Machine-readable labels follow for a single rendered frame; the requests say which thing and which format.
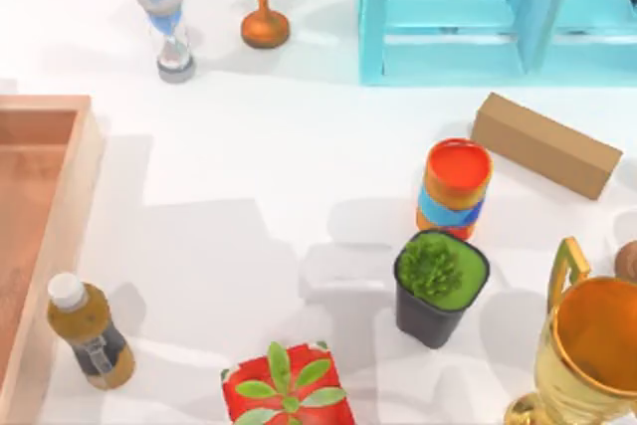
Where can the orange and blue can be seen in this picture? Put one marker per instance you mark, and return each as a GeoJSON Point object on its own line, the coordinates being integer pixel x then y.
{"type": "Point", "coordinates": [455, 181]}

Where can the black pot with green plant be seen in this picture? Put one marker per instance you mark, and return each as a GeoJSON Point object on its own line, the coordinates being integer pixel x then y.
{"type": "Point", "coordinates": [438, 290]}

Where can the red pot with green plant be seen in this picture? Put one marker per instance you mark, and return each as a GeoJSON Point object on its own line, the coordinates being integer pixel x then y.
{"type": "Point", "coordinates": [288, 385]}

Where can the blue sand hourglass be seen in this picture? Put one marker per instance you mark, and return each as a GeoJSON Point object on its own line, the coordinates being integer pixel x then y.
{"type": "Point", "coordinates": [170, 32]}

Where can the light blue rack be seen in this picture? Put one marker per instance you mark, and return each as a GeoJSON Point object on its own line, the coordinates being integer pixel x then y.
{"type": "Point", "coordinates": [448, 12]}

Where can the brown cardboard box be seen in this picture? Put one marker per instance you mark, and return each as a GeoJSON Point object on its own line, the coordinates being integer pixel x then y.
{"type": "Point", "coordinates": [547, 146]}

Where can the brown bottle with white cap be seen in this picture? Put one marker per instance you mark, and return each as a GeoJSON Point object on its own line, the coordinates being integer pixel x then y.
{"type": "Point", "coordinates": [89, 335]}

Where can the shallow salmon-coloured box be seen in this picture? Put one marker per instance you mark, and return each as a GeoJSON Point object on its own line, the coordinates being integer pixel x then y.
{"type": "Point", "coordinates": [35, 226]}

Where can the large gold trophy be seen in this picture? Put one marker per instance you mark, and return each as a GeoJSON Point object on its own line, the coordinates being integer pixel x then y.
{"type": "Point", "coordinates": [582, 345]}

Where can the brown round object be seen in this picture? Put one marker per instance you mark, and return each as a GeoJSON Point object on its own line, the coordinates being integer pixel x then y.
{"type": "Point", "coordinates": [628, 258]}

